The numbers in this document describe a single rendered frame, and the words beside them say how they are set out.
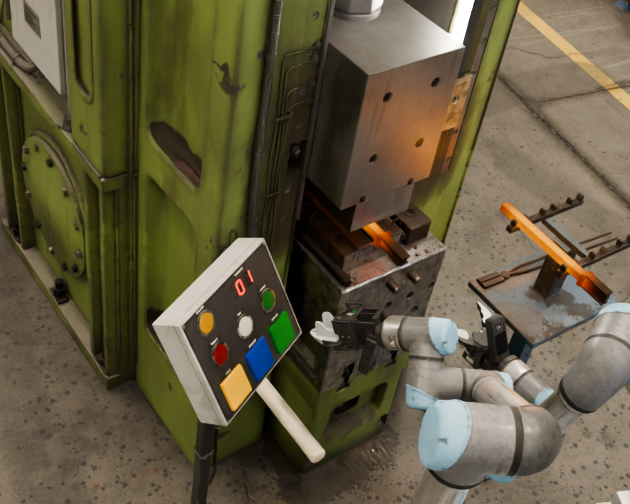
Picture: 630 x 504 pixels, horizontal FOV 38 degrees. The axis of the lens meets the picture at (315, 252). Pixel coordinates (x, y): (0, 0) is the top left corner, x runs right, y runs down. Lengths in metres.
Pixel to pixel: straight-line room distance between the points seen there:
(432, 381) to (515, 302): 1.03
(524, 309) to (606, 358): 0.97
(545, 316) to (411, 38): 1.07
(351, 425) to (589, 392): 1.31
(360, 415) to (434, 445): 1.62
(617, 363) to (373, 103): 0.78
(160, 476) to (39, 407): 0.50
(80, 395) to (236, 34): 1.71
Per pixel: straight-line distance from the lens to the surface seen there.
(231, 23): 1.98
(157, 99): 2.45
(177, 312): 1.96
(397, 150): 2.28
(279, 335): 2.16
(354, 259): 2.47
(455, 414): 1.52
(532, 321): 2.86
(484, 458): 1.53
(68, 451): 3.18
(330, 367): 2.67
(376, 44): 2.16
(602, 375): 1.94
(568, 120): 5.12
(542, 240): 2.71
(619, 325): 2.00
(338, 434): 3.07
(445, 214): 2.95
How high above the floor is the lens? 2.63
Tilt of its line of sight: 43 degrees down
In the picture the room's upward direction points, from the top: 11 degrees clockwise
